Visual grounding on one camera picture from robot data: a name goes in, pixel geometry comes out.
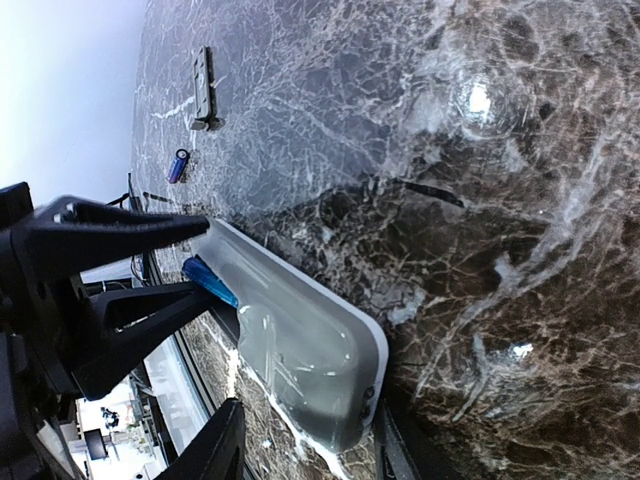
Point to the grey remote control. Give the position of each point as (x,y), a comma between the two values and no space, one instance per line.
(322,359)

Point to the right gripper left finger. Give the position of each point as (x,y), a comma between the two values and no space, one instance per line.
(218,450)

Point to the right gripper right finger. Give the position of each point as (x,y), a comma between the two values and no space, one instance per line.
(393,442)

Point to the purple AAA battery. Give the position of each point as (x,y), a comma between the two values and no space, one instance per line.
(178,165)

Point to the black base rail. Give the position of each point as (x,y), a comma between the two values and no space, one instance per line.
(167,384)

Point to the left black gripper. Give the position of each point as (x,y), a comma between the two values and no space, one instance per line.
(69,236)

